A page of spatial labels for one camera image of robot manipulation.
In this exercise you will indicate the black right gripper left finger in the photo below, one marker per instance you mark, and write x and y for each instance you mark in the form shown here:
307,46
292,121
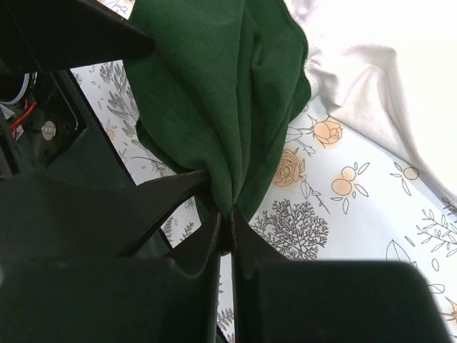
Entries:
169,299

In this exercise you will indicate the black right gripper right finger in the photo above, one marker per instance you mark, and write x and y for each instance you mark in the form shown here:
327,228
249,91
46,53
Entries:
279,300

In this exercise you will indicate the white green raglan t-shirt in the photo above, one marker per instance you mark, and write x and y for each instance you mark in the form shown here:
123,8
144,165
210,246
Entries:
228,77

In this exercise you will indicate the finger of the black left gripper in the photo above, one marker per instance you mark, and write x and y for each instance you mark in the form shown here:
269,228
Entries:
56,35
42,217

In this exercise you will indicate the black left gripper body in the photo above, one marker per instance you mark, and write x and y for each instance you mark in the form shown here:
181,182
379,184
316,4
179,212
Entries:
48,125

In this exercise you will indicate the floral patterned table mat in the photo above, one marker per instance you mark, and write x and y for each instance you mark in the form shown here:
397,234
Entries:
355,199

